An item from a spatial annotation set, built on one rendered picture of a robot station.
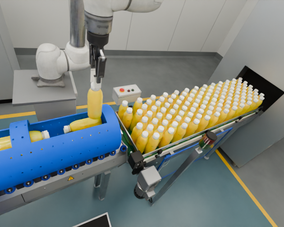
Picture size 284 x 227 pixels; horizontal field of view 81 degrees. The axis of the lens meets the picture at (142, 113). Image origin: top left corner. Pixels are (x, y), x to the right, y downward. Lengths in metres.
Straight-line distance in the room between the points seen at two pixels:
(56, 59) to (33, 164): 0.73
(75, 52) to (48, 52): 0.17
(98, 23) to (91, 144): 0.54
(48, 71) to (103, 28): 0.81
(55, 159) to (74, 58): 0.75
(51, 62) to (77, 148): 0.67
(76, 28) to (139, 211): 1.74
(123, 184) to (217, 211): 1.12
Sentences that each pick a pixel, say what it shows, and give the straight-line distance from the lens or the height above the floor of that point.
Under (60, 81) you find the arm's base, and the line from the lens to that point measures 1.43.
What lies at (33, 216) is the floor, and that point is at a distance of 2.02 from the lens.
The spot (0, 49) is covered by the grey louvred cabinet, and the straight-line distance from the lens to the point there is 2.40.
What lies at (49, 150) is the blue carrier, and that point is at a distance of 0.85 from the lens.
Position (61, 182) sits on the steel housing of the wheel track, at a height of 0.88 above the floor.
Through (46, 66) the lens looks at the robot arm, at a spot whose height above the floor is 1.19.
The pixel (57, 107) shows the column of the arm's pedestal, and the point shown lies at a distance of 1.48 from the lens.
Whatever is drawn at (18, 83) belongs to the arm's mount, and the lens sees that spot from 1.48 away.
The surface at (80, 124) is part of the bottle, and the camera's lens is 0.99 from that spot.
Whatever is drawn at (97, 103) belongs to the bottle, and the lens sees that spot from 0.80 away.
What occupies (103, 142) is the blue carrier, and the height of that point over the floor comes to 1.16.
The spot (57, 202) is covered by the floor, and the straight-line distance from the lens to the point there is 2.01.
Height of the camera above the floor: 1.90
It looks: 44 degrees down
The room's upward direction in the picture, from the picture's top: 19 degrees clockwise
